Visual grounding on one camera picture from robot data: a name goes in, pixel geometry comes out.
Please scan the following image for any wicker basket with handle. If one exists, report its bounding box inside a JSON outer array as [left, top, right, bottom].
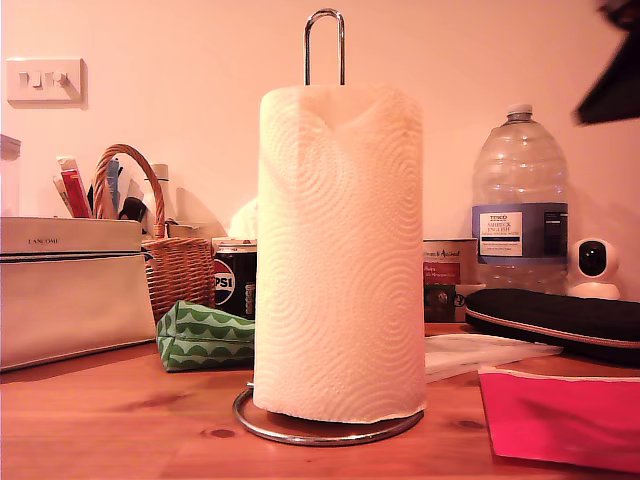
[[93, 143, 216, 324]]

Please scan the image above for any green patterned fabric pouch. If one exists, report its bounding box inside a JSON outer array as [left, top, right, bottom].
[[155, 299, 257, 374]]

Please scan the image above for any small white cardboard box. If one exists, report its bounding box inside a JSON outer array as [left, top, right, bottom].
[[165, 219, 212, 240]]

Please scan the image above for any black zip case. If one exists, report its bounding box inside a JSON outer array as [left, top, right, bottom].
[[464, 288, 640, 369]]

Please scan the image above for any metallic paper towel stand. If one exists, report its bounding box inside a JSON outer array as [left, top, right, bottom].
[[232, 7, 426, 446]]

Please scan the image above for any blue packet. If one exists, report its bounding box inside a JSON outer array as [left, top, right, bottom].
[[103, 157, 123, 219]]

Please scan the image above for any white Lancome bag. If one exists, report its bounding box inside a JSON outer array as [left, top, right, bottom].
[[0, 216, 157, 372]]

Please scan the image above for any small white round camera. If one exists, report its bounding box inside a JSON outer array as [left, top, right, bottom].
[[567, 237, 621, 301]]

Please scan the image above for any white wall light switch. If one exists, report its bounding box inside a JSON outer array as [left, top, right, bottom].
[[6, 57, 86, 109]]

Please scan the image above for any white paper towel roll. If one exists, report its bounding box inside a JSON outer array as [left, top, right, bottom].
[[252, 83, 428, 425]]

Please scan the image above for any red packet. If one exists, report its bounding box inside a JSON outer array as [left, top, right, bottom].
[[59, 168, 94, 219]]

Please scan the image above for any large clear water bottle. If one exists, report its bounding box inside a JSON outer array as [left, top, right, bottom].
[[471, 103, 570, 296]]

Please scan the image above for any clear plastic zip bag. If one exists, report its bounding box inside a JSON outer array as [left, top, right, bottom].
[[423, 333, 564, 385]]

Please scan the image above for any black Pepsi can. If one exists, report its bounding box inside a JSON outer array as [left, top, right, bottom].
[[212, 244, 259, 321]]

